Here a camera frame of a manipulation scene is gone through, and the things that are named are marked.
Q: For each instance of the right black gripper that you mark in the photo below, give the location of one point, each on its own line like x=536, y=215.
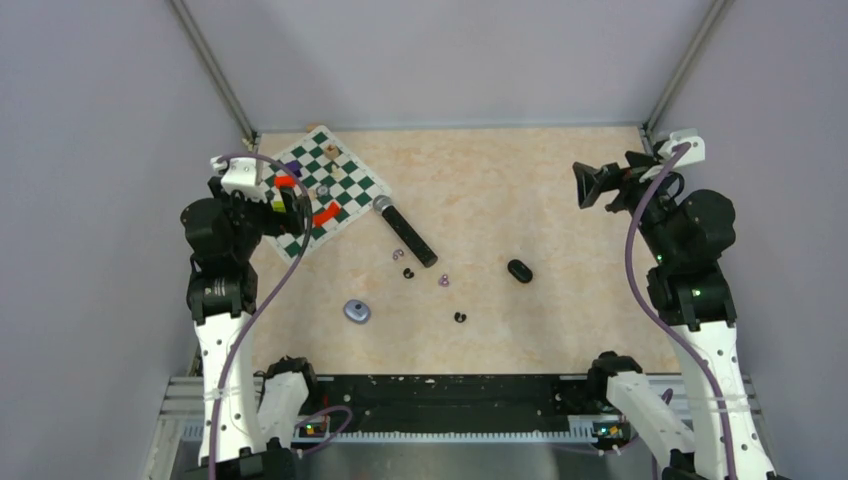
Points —
x=591, y=181

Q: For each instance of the red block lower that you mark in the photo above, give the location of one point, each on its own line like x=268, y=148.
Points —
x=325, y=215

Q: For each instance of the white chess piece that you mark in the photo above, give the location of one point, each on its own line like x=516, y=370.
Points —
x=336, y=171

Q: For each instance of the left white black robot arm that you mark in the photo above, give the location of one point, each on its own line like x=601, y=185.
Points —
x=247, y=432

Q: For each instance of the purple block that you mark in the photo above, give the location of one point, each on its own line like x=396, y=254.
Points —
x=295, y=167

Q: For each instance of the red block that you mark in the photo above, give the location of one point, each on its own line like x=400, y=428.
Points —
x=325, y=215
x=284, y=182

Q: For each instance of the red block upper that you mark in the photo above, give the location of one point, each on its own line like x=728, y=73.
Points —
x=284, y=182

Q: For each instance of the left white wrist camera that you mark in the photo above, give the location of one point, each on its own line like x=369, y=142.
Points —
x=240, y=174

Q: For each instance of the green white chessboard mat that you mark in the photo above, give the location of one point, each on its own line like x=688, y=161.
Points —
x=354, y=193

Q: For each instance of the wooden cube piece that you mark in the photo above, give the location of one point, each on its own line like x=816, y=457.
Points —
x=331, y=152

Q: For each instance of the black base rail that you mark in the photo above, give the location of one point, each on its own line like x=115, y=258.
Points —
x=550, y=407

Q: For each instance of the lavender earbud charging case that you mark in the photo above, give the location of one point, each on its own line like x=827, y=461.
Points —
x=357, y=311

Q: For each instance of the black earbud charging case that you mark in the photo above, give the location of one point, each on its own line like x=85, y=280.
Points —
x=520, y=271

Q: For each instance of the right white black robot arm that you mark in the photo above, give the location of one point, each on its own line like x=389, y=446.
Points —
x=689, y=299

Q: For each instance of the black silver microphone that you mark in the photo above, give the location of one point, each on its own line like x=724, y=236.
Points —
x=385, y=207

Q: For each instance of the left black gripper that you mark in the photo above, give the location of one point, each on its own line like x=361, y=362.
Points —
x=291, y=221

